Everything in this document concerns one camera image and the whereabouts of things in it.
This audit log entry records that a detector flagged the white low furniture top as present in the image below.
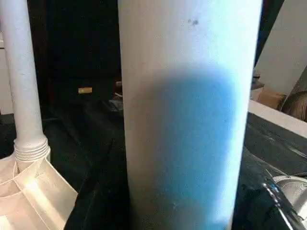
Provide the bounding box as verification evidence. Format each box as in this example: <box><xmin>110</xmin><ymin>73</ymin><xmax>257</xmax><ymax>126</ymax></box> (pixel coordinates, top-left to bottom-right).
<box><xmin>248</xmin><ymin>99</ymin><xmax>307</xmax><ymax>135</ymax></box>

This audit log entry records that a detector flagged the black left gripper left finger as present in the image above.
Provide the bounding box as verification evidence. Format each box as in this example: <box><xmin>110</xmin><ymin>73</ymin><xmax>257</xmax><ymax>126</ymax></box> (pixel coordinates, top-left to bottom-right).
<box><xmin>71</xmin><ymin>153</ymin><xmax>132</xmax><ymax>230</ymax></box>

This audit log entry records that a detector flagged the white plastic table leg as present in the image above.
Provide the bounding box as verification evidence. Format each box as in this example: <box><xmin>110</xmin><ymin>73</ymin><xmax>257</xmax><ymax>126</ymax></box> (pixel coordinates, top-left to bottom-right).
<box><xmin>0</xmin><ymin>0</ymin><xmax>51</xmax><ymax>166</ymax></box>
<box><xmin>117</xmin><ymin>0</ymin><xmax>264</xmax><ymax>230</ymax></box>

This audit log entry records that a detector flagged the white plastic table top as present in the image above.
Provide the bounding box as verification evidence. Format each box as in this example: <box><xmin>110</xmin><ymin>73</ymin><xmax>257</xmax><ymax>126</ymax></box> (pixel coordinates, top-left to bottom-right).
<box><xmin>0</xmin><ymin>145</ymin><xmax>79</xmax><ymax>230</ymax></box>

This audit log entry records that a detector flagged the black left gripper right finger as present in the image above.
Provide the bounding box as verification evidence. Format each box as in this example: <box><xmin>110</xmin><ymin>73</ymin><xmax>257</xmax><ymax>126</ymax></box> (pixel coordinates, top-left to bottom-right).
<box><xmin>233</xmin><ymin>164</ymin><xmax>307</xmax><ymax>230</ymax></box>

